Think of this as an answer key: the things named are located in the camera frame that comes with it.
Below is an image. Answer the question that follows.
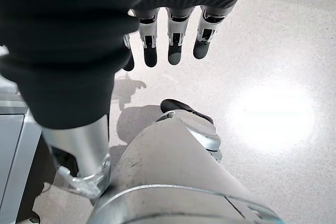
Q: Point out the white blue medical cart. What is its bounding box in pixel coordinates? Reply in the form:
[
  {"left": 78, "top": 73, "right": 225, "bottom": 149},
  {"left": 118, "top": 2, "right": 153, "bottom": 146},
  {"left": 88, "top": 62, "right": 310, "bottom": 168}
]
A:
[{"left": 0, "top": 45, "right": 57, "bottom": 224}]

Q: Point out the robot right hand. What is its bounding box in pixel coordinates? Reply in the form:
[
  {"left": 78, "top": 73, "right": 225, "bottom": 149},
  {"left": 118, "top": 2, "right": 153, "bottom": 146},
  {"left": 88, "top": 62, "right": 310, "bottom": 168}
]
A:
[{"left": 0, "top": 0, "right": 257, "bottom": 200}]

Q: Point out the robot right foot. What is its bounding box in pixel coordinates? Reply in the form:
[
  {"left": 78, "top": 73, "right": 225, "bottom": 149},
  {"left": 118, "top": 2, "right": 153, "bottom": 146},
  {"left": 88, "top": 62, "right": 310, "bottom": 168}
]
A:
[{"left": 160, "top": 99, "right": 214, "bottom": 125}]

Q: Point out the robot right leg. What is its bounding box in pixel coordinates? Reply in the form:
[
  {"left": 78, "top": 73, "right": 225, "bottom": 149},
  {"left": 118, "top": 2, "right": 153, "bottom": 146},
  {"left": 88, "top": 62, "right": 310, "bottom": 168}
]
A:
[{"left": 90, "top": 111, "right": 286, "bottom": 224}]

